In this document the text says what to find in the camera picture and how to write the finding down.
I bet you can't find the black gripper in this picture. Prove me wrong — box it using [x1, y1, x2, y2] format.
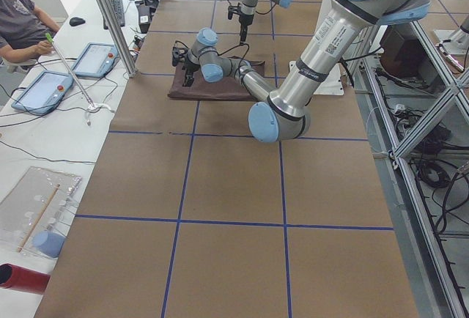
[239, 13, 254, 42]
[182, 59, 198, 87]

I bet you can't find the brown t-shirt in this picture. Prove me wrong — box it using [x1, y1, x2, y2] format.
[167, 63, 255, 101]

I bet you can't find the black power adapter box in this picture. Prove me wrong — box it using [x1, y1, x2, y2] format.
[137, 4, 152, 34]

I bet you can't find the far blue teach pendant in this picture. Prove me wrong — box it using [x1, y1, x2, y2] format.
[72, 42, 119, 78]

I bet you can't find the blue teach pendant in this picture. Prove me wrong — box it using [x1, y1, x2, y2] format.
[72, 42, 119, 78]
[11, 70, 73, 116]

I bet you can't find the metal reacher grabber tool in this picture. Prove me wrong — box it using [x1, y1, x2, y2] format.
[45, 32, 115, 126]

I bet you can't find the black keyboard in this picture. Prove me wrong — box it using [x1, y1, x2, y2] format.
[109, 0, 125, 27]

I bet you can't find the black computer mouse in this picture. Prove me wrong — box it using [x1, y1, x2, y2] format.
[69, 17, 86, 27]

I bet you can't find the brown paper table cover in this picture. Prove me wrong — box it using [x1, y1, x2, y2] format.
[37, 0, 418, 317]

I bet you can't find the near blue teach pendant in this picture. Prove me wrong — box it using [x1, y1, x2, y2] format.
[11, 70, 73, 116]

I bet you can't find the seated person in grey shirt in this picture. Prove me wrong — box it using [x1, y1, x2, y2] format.
[1, 0, 60, 64]

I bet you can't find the wooden stick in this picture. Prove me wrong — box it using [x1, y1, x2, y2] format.
[16, 184, 60, 253]

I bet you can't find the plastic bag with cardboard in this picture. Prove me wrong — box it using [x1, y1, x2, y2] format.
[1, 166, 82, 258]

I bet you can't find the blue plastic cup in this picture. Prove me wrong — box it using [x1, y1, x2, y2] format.
[32, 231, 65, 258]

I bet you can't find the red cylinder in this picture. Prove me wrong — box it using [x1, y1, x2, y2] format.
[1, 263, 50, 295]

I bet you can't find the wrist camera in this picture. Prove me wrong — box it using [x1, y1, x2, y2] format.
[227, 4, 240, 20]
[171, 40, 189, 67]

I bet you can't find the white camera mast base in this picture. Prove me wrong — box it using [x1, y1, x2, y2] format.
[289, 21, 345, 97]

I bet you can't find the aluminium frame post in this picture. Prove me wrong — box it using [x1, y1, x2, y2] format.
[96, 0, 137, 78]

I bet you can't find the aluminium truss frame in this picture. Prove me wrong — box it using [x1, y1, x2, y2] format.
[350, 8, 468, 317]

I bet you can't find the black table cable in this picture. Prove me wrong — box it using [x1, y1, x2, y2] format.
[0, 138, 97, 167]

